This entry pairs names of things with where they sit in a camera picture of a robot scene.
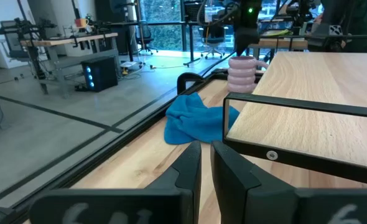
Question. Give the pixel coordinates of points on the blue cloth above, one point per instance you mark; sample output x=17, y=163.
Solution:
x=189, y=121

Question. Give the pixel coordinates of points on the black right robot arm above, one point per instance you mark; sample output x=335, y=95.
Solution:
x=249, y=17

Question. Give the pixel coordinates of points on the person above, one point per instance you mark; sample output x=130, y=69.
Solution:
x=357, y=21

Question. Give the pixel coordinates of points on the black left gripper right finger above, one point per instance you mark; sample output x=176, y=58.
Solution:
x=242, y=199

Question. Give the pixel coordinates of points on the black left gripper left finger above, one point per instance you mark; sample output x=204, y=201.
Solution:
x=183, y=205

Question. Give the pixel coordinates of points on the orange yellow mug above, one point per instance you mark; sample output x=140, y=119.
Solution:
x=81, y=22

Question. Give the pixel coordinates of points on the black office chair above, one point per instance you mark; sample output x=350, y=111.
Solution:
x=214, y=35
x=144, y=35

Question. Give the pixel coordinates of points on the black computer tower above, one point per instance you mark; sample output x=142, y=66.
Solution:
x=100, y=74

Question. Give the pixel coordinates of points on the black table edge rail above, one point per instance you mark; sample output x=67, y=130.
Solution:
x=109, y=150

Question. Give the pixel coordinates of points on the wooden shelf with black frame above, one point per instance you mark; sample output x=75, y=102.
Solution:
x=311, y=109

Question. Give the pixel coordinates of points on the wooden background workbench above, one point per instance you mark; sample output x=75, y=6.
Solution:
x=68, y=40

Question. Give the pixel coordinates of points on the wooden background table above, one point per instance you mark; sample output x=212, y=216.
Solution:
x=280, y=43

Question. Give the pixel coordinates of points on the pink ribbed mug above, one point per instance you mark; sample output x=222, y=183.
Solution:
x=241, y=76

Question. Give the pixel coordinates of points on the black table clamp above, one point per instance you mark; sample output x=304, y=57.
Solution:
x=183, y=79

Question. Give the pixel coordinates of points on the black background robot arm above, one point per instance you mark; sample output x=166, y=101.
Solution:
x=98, y=26
x=25, y=26

